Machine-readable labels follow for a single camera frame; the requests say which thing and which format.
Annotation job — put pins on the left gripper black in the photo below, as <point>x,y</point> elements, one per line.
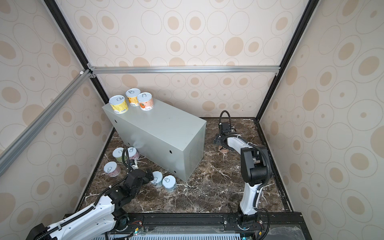
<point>147,179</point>

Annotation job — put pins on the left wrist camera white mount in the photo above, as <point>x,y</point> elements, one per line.
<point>133,164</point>

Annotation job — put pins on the black right corner post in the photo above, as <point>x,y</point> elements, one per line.
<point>301,27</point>

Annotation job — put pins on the grey metal cabinet box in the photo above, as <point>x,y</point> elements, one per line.
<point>168,136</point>

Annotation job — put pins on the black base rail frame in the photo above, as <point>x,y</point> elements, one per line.
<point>206,226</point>

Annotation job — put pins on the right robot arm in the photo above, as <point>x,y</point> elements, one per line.
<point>256,170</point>

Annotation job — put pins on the pink can behind cabinet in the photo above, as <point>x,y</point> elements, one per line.
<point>133,153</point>

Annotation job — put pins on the horizontal aluminium back rail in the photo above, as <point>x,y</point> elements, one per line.
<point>185,70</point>

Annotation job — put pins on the blue label can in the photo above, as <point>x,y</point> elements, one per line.
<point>157,182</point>
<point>169,183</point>

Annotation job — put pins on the small yellow label can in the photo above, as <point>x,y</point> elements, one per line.
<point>132,95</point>

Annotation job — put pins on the green can behind cabinet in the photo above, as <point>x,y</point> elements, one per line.
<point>118,153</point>

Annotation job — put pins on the tall yellow label can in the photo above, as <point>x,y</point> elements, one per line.
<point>119,104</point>

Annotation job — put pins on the black corner post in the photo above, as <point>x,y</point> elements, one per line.
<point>301,27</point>
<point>66,30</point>

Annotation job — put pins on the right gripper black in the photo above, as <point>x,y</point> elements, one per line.
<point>218,139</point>

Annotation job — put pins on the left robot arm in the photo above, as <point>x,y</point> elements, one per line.
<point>104,214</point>

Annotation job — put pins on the aluminium left side rail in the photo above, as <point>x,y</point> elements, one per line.
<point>25,138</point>

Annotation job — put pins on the black left corner post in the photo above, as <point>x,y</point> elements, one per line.
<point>66,30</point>

